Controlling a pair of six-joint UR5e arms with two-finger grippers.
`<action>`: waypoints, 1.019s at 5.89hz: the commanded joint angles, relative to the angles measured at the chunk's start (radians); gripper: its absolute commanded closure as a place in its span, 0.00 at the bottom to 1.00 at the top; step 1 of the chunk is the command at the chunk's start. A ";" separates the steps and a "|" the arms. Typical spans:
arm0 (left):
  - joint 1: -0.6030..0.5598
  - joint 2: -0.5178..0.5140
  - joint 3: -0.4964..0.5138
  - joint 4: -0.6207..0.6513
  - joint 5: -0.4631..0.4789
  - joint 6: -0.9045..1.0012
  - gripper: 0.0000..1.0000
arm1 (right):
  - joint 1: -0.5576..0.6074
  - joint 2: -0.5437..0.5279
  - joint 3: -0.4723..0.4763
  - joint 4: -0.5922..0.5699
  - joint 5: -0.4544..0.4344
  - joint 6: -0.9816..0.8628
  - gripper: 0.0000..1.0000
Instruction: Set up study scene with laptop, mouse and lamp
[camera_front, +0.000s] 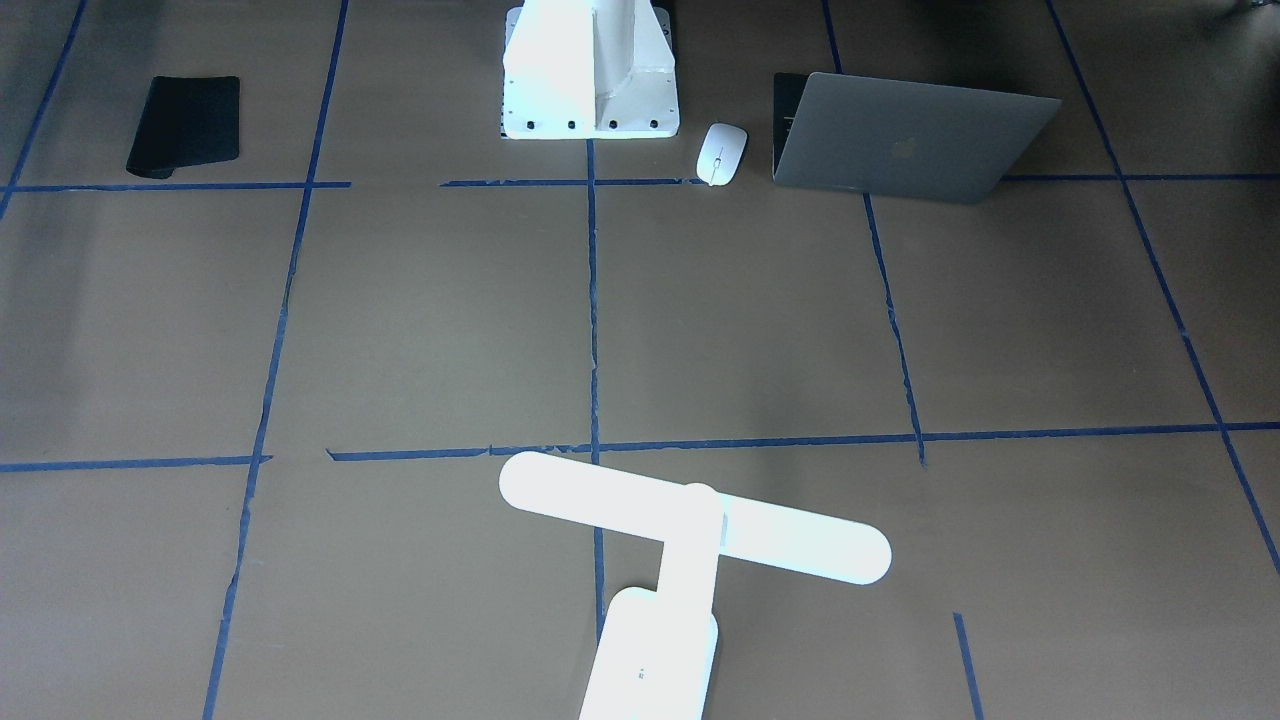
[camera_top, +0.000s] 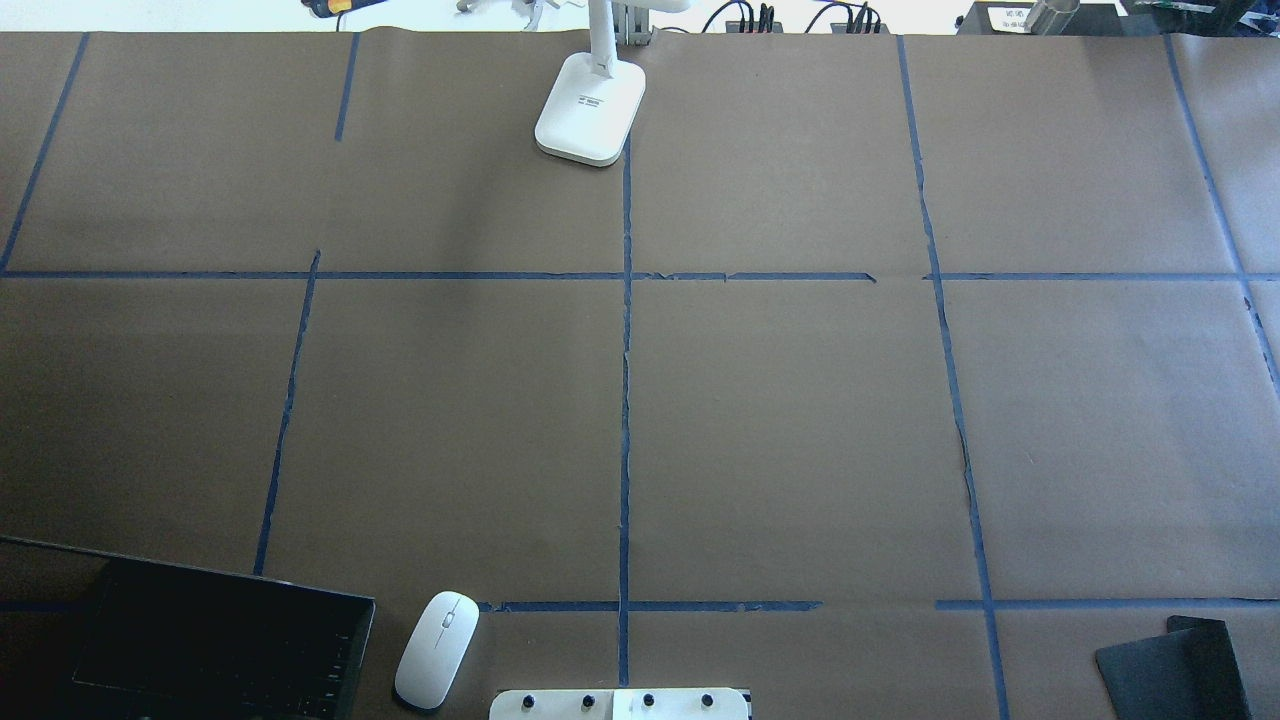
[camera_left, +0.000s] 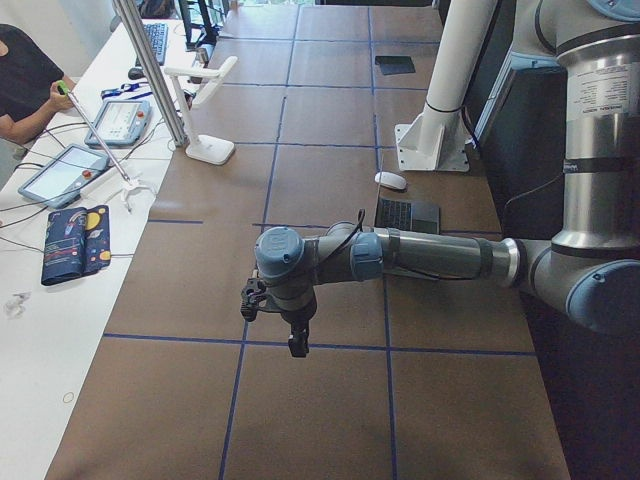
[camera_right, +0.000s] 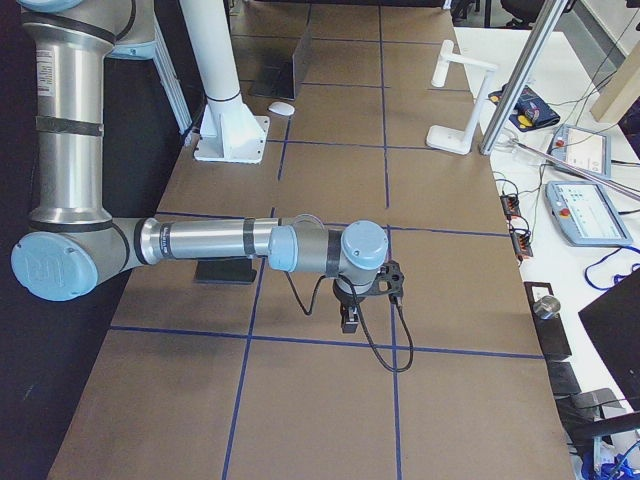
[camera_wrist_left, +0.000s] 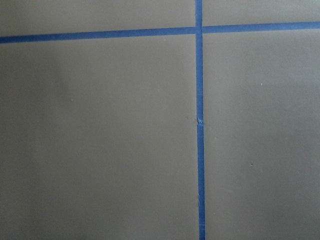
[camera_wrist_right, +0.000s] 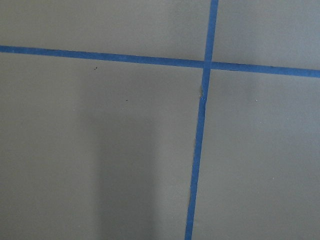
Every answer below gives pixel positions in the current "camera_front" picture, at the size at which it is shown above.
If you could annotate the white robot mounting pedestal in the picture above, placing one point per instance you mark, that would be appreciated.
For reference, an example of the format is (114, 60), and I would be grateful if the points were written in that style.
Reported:
(581, 70)

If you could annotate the grey laptop computer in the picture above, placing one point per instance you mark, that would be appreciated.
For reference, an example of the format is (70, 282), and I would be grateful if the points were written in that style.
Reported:
(898, 138)

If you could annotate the black mouse pad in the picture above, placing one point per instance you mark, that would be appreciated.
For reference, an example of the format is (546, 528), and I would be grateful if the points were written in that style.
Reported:
(186, 122)

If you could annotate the white wireless mouse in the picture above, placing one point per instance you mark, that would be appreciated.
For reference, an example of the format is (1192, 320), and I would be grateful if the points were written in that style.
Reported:
(721, 154)

